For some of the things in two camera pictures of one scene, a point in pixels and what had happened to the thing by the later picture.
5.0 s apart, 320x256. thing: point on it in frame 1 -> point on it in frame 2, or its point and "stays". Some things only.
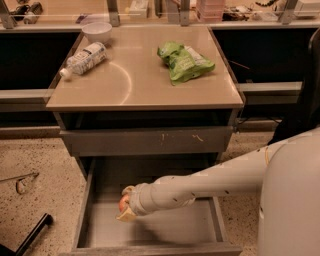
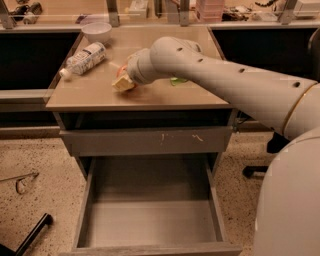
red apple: [123, 203] -> [122, 69]
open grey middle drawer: [191, 228] stays
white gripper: [137, 200] -> [132, 70]
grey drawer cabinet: [162, 102] stays
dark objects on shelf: [27, 13] stays
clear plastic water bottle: [90, 56] stays
